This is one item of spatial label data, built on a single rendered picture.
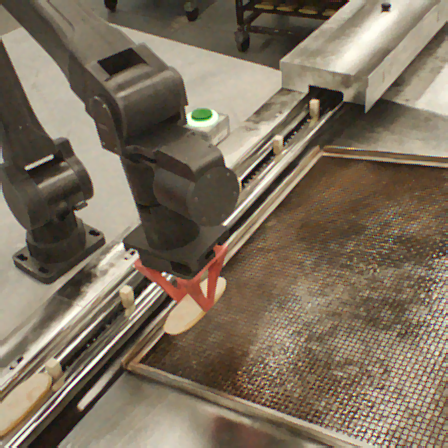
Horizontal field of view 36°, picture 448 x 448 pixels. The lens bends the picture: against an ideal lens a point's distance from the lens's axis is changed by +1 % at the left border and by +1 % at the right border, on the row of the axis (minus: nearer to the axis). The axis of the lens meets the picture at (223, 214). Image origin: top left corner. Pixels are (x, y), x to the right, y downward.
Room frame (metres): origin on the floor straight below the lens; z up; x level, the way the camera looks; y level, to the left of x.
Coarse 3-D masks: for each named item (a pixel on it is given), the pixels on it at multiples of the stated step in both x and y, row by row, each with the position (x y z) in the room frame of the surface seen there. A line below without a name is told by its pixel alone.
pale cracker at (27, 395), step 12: (24, 384) 0.53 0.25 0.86; (36, 384) 0.53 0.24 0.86; (48, 384) 0.53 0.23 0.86; (12, 396) 0.51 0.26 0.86; (24, 396) 0.51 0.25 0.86; (36, 396) 0.51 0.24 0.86; (0, 408) 0.50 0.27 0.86; (12, 408) 0.50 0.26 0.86; (24, 408) 0.50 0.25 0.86; (0, 420) 0.48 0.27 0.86; (12, 420) 0.48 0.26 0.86; (0, 432) 0.47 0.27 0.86
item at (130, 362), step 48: (288, 192) 0.81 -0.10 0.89; (336, 192) 0.79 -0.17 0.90; (240, 240) 0.71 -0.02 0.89; (288, 240) 0.70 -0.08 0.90; (336, 240) 0.67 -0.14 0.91; (384, 240) 0.65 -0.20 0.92; (240, 288) 0.62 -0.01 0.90; (144, 336) 0.55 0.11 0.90; (336, 336) 0.50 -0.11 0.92; (384, 336) 0.49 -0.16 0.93; (432, 336) 0.47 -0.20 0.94; (192, 384) 0.46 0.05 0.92; (240, 384) 0.46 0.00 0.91; (288, 384) 0.44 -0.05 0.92; (336, 384) 0.43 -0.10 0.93; (384, 384) 0.42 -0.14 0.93; (336, 432) 0.38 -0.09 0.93; (384, 432) 0.37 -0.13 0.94; (432, 432) 0.36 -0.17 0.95
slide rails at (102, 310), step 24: (312, 96) 1.17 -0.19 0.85; (336, 96) 1.16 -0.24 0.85; (288, 120) 1.09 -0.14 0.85; (312, 120) 1.08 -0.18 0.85; (264, 144) 1.02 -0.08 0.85; (288, 144) 1.01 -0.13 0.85; (240, 168) 0.95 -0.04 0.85; (264, 168) 0.94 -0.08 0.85; (240, 192) 0.88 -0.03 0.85; (120, 288) 0.69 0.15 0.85; (96, 312) 0.64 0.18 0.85; (72, 336) 0.61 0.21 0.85
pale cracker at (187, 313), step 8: (224, 280) 0.58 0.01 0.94; (224, 288) 0.57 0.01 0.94; (184, 296) 0.56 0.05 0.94; (216, 296) 0.55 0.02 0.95; (184, 304) 0.55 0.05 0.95; (192, 304) 0.54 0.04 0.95; (176, 312) 0.54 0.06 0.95; (184, 312) 0.53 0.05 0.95; (192, 312) 0.53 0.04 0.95; (200, 312) 0.53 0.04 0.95; (168, 320) 0.53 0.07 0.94; (176, 320) 0.52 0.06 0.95; (184, 320) 0.52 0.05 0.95; (192, 320) 0.52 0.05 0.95; (168, 328) 0.52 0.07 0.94; (176, 328) 0.51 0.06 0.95; (184, 328) 0.51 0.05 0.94
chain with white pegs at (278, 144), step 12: (312, 108) 1.11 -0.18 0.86; (276, 144) 1.00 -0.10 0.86; (240, 180) 0.89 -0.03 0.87; (144, 288) 0.69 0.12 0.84; (132, 300) 0.66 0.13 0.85; (120, 312) 0.65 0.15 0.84; (108, 324) 0.63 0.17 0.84; (96, 336) 0.61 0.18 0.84; (84, 348) 0.60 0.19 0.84; (48, 360) 0.55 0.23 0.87; (72, 360) 0.58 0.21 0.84; (48, 372) 0.55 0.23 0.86; (60, 372) 0.55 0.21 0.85
